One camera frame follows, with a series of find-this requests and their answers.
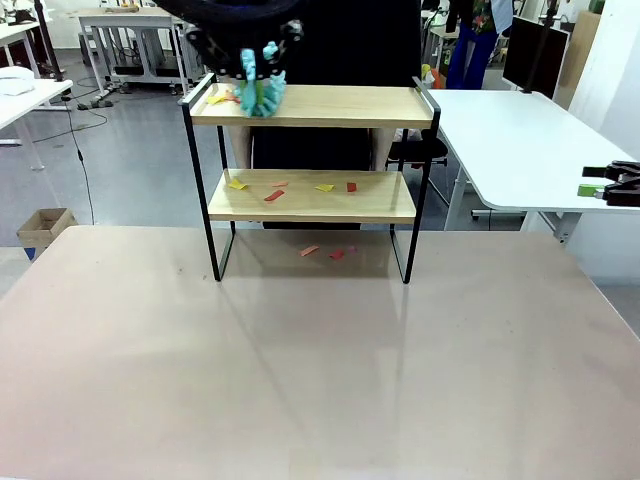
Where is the black power strip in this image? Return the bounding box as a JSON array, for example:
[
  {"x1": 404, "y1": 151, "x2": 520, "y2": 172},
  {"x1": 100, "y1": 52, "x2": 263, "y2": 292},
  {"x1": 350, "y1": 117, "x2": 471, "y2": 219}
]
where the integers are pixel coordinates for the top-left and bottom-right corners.
[{"x1": 74, "y1": 97, "x2": 115, "y2": 112}]

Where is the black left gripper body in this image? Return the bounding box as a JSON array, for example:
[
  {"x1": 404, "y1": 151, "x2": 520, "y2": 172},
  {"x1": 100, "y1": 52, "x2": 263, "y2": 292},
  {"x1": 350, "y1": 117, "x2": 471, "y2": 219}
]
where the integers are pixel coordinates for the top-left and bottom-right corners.
[{"x1": 154, "y1": 0, "x2": 301, "y2": 51}]

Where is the person in black shirt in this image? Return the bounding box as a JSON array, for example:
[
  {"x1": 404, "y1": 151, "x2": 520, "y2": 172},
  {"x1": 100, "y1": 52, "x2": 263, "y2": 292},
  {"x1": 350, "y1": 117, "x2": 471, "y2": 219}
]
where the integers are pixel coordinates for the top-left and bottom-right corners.
[{"x1": 247, "y1": 0, "x2": 424, "y2": 231}]

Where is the person in blue trousers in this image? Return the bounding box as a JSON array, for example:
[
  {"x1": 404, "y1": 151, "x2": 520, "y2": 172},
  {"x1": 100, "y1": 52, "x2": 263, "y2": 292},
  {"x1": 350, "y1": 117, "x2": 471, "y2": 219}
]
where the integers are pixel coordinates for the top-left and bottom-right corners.
[{"x1": 444, "y1": 0, "x2": 514, "y2": 91}]

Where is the brown board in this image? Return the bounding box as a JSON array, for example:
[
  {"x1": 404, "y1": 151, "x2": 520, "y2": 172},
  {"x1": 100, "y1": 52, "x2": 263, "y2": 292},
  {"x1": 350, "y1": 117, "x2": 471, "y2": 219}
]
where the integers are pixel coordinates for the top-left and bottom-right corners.
[{"x1": 557, "y1": 10, "x2": 604, "y2": 96}]

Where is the white lab table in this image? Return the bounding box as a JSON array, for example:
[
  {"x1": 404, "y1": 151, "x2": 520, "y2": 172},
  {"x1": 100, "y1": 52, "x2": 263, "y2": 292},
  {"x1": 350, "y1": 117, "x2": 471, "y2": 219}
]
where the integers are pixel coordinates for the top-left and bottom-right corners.
[{"x1": 0, "y1": 19, "x2": 44, "y2": 79}]

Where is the large white desk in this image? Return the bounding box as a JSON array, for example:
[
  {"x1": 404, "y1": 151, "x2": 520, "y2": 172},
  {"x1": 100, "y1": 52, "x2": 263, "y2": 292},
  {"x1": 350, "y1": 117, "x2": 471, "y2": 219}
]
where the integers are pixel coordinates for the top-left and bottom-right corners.
[{"x1": 427, "y1": 88, "x2": 640, "y2": 246}]

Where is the black clamp pole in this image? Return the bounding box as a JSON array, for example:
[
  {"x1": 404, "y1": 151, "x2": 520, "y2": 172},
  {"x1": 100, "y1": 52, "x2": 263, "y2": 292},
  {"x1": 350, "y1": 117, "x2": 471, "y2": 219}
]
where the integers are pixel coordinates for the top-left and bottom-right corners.
[{"x1": 522, "y1": 0, "x2": 560, "y2": 96}]

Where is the black tripod pole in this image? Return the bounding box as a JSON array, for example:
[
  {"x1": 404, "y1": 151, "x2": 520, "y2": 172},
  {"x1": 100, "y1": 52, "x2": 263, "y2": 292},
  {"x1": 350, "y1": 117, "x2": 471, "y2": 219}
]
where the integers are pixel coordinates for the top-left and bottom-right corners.
[{"x1": 32, "y1": 0, "x2": 67, "y2": 84}]

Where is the black frame wooden shelf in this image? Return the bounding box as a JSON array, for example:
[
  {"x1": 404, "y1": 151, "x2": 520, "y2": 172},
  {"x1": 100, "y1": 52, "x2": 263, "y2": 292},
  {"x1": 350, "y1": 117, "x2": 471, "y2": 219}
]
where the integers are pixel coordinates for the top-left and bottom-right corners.
[{"x1": 178, "y1": 72, "x2": 442, "y2": 285}]

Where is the teal microfiber duster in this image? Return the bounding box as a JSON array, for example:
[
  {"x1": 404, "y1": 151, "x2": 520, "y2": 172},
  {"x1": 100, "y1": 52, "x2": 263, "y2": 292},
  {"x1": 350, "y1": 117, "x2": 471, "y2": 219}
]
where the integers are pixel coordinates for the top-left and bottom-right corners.
[{"x1": 238, "y1": 40, "x2": 289, "y2": 119}]

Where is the grey frame workbench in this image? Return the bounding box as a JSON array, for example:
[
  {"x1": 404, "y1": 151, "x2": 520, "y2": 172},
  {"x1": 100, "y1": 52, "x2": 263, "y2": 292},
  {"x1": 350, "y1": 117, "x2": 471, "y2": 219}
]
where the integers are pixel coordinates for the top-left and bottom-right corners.
[{"x1": 78, "y1": 5, "x2": 194, "y2": 96}]

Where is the black monitor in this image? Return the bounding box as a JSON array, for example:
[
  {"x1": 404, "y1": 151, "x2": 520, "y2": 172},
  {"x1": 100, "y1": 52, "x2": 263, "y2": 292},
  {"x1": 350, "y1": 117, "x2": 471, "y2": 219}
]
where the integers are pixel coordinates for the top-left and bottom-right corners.
[{"x1": 502, "y1": 15, "x2": 571, "y2": 100}]

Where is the black floor cable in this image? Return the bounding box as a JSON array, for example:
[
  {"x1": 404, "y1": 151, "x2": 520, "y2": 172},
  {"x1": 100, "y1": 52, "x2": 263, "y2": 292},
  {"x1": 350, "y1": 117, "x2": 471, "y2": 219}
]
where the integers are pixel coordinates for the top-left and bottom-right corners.
[{"x1": 34, "y1": 92, "x2": 109, "y2": 226}]

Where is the open cardboard box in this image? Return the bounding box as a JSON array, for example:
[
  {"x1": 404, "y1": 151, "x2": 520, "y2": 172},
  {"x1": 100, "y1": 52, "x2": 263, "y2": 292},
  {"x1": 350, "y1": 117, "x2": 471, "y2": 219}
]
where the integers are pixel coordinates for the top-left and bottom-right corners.
[{"x1": 16, "y1": 207, "x2": 79, "y2": 250}]

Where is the small white desk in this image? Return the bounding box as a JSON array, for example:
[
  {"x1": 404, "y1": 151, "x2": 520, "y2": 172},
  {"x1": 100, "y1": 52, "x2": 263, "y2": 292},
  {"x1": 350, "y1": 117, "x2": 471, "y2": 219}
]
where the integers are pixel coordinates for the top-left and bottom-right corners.
[{"x1": 0, "y1": 77, "x2": 75, "y2": 172}]

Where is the black office chair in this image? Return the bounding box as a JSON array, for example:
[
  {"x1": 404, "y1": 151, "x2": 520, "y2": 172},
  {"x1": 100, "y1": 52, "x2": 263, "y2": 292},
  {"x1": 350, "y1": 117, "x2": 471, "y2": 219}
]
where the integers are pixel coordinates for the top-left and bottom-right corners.
[{"x1": 387, "y1": 128, "x2": 450, "y2": 201}]

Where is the white cloth bundle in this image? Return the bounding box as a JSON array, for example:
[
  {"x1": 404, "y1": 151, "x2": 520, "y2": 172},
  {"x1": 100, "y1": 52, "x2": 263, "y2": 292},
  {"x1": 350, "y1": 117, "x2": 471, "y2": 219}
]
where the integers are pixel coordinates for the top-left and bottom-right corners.
[{"x1": 0, "y1": 66, "x2": 36, "y2": 96}]

